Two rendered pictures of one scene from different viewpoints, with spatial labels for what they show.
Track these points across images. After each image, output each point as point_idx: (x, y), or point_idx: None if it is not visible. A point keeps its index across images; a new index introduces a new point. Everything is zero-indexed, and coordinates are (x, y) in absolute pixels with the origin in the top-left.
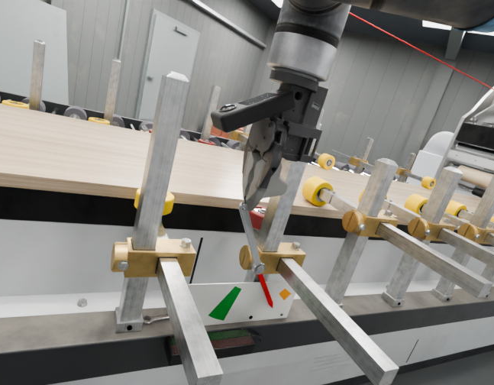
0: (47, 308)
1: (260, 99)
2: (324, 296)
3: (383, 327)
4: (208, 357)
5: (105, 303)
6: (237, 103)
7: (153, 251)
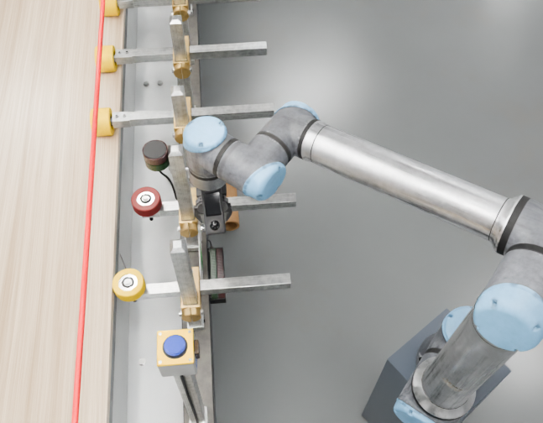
0: (145, 384)
1: (216, 204)
2: (242, 200)
3: None
4: (281, 277)
5: (143, 345)
6: (207, 216)
7: (198, 292)
